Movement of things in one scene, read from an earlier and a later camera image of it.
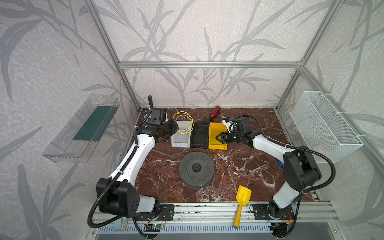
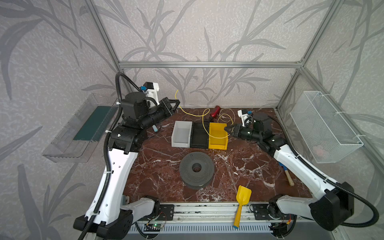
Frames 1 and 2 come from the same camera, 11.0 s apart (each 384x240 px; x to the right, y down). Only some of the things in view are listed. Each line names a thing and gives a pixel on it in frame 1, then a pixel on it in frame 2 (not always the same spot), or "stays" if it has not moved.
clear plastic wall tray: [77, 140] stays
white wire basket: [324, 130] stays
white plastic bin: [181, 138] stays
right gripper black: [230, 136] to [237, 131]
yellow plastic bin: [215, 129] stays
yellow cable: [185, 113] to [230, 117]
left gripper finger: [171, 128] to [168, 102]
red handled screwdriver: [215, 111] stays
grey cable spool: [196, 170] stays
